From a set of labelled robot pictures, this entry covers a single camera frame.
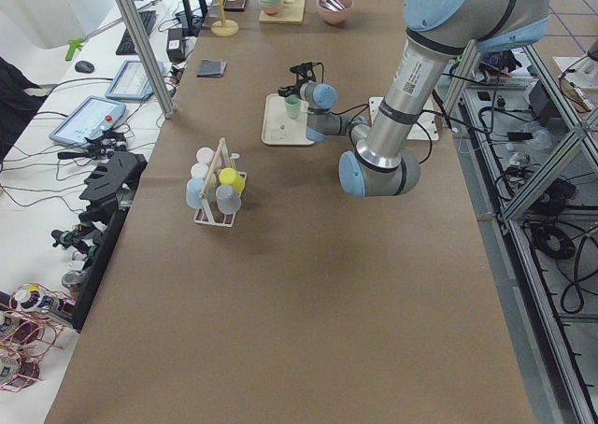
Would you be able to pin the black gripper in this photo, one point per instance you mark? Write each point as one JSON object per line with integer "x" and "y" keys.
{"x": 293, "y": 90}

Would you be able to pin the green cup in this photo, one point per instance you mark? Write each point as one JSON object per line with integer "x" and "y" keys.
{"x": 292, "y": 105}

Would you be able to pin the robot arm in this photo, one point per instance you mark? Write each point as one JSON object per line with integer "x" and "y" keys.
{"x": 436, "y": 32}

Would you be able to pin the cream rabbit tray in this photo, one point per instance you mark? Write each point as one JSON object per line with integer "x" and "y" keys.
{"x": 280, "y": 130}

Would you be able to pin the yellow cup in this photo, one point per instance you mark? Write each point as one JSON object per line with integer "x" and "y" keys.
{"x": 230, "y": 177}

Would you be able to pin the pink cup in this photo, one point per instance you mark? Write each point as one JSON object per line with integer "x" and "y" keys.
{"x": 205, "y": 155}

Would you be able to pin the white cup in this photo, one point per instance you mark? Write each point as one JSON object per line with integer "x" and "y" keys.
{"x": 200, "y": 170}

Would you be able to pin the grey cup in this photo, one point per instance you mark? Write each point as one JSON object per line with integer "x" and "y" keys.
{"x": 228, "y": 201}

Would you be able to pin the blue cup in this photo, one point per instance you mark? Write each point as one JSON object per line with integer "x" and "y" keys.
{"x": 193, "y": 189}

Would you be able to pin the bamboo cutting board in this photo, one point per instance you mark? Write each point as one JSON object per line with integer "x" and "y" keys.
{"x": 292, "y": 12}

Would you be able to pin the pink bowl with ice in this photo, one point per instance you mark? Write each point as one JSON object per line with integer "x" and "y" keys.
{"x": 334, "y": 15}

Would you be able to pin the metal ice scoop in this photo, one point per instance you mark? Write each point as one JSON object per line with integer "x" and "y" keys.
{"x": 333, "y": 5}

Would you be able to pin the wooden mug tree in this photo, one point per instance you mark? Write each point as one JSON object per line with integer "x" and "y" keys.
{"x": 222, "y": 26}

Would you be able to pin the folded grey cloth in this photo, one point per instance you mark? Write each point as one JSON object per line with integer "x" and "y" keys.
{"x": 211, "y": 68}

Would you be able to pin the far teach pendant tablet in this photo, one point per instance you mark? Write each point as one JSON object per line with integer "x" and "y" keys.
{"x": 130, "y": 84}

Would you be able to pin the teach pendant tablet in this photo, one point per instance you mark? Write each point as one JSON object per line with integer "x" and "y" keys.
{"x": 130, "y": 84}
{"x": 94, "y": 116}

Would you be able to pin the near teach pendant tablet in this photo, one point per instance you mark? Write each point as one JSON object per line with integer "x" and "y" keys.
{"x": 94, "y": 116}

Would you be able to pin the black tool holder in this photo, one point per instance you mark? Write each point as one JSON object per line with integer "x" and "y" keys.
{"x": 100, "y": 224}

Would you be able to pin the black computer mouse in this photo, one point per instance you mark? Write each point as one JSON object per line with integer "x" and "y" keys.
{"x": 84, "y": 67}

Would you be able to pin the white wire cup rack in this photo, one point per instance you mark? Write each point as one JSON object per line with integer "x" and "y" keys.
{"x": 210, "y": 214}

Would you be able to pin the aluminium frame post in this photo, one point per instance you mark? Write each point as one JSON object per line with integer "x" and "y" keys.
{"x": 146, "y": 55}

